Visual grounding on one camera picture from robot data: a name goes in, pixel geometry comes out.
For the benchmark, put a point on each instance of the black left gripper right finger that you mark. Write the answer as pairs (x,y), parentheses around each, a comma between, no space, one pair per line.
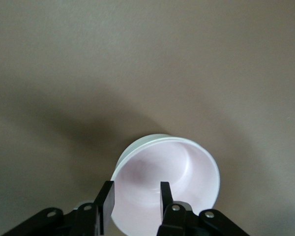
(167,216)

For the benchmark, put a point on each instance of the light pink bowl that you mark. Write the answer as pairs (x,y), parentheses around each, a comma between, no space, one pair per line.
(150,167)

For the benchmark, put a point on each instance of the brown table cover sheet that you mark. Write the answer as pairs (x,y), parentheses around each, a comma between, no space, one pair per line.
(137,49)

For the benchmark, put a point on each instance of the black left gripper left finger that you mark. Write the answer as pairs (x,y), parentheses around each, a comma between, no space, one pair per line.
(105,209)

